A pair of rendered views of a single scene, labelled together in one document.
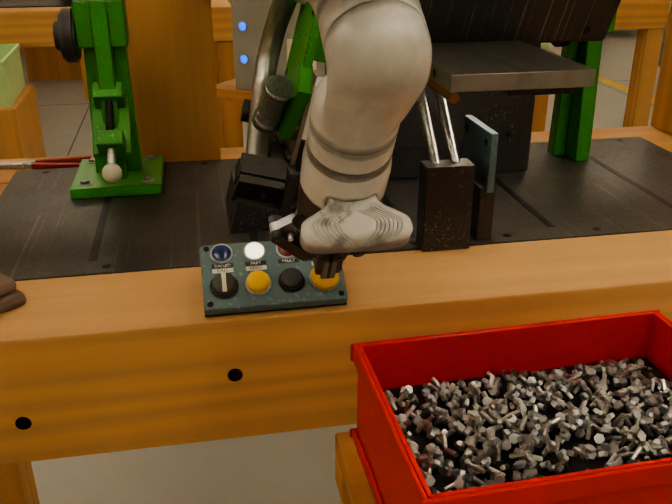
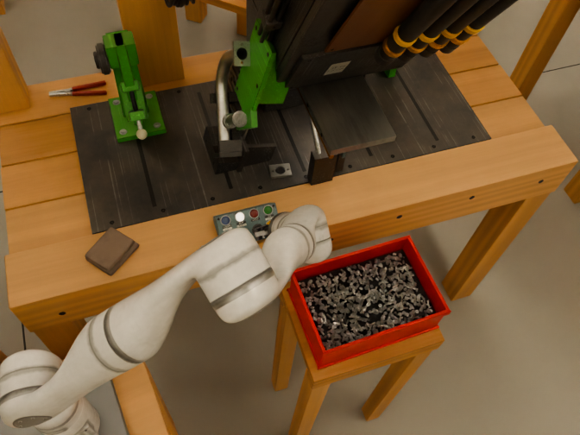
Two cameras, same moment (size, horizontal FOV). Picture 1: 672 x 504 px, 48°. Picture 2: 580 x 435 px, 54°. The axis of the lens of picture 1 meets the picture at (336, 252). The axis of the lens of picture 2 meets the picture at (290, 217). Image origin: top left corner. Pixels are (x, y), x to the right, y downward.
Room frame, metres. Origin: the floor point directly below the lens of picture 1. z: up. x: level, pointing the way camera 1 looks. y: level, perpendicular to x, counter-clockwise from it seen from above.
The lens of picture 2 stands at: (0.02, 0.14, 2.10)
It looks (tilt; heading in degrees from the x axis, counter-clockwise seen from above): 57 degrees down; 347
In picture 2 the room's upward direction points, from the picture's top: 7 degrees clockwise
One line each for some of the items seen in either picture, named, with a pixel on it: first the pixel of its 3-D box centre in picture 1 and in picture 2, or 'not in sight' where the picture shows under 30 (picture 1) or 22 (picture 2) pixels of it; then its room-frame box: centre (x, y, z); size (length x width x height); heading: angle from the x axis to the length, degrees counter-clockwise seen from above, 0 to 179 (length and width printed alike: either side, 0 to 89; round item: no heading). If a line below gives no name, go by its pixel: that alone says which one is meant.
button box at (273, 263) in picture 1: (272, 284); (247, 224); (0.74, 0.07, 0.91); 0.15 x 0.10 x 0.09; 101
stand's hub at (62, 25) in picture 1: (66, 35); (101, 59); (1.11, 0.38, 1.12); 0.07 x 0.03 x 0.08; 11
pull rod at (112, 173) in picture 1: (111, 160); (140, 126); (1.04, 0.32, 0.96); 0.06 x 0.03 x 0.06; 11
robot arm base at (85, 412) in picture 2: not in sight; (65, 414); (0.32, 0.45, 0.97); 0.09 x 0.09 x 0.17; 24
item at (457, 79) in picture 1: (461, 54); (331, 86); (0.98, -0.16, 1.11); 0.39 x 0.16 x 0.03; 11
